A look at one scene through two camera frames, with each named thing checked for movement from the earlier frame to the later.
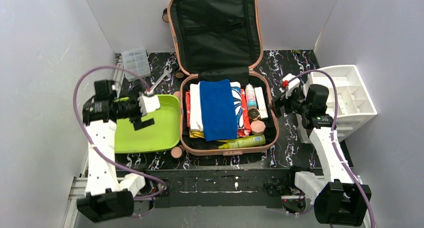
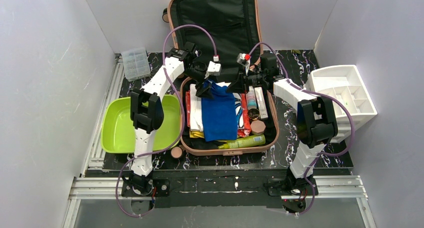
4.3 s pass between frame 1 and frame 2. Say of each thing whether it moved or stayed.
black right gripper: moved
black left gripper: moved
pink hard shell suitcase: stayed
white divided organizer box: stayed
